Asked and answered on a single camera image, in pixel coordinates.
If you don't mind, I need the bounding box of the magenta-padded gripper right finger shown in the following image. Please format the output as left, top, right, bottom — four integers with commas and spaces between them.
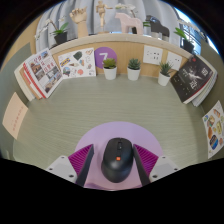
132, 143, 181, 187

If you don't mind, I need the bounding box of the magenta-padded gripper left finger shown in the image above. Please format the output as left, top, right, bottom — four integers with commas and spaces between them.
45, 143, 96, 188

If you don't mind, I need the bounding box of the black computer mouse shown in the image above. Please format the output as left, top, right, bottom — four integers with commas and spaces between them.
100, 136, 135, 184

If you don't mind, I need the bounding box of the round lilac mouse pad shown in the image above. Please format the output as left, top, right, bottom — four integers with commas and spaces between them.
73, 120, 165, 191

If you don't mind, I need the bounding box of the food sticker sheet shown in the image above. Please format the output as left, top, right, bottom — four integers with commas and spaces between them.
201, 100, 224, 160

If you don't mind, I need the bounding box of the beige paperback book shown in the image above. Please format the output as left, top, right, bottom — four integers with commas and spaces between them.
1, 91, 30, 141

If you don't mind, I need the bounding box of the succulent in white pot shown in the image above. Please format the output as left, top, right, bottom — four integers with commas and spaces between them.
126, 57, 142, 82
101, 57, 118, 81
157, 61, 173, 88

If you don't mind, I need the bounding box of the black cover book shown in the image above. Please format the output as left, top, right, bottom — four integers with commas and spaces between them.
169, 54, 215, 105

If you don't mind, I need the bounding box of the red book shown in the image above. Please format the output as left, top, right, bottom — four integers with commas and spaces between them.
21, 59, 45, 100

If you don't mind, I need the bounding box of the brown kraft book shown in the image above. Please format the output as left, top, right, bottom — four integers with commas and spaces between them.
18, 66, 38, 100

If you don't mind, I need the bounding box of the white book with photo cover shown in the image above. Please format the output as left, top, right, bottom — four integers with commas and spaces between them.
23, 47, 65, 100

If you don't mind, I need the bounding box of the white sticker sheet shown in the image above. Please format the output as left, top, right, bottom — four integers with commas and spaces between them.
57, 47, 97, 80

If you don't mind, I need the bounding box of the thick white book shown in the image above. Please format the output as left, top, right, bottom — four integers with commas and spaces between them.
13, 62, 36, 102

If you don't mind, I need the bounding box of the round purple number sticker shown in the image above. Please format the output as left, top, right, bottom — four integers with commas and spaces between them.
93, 46, 118, 70

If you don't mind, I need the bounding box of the black wooden horse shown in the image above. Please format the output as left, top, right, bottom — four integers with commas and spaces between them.
144, 14, 171, 39

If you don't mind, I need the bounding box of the pink wooden horse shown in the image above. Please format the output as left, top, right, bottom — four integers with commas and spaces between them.
113, 11, 145, 36

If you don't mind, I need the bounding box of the wooden mannequin figure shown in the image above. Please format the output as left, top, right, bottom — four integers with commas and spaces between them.
95, 0, 115, 35

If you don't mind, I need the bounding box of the grey white curtain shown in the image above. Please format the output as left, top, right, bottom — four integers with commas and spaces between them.
34, 0, 183, 54

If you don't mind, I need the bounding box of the white wall socket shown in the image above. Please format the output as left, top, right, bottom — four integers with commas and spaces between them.
165, 50, 184, 72
142, 44, 165, 66

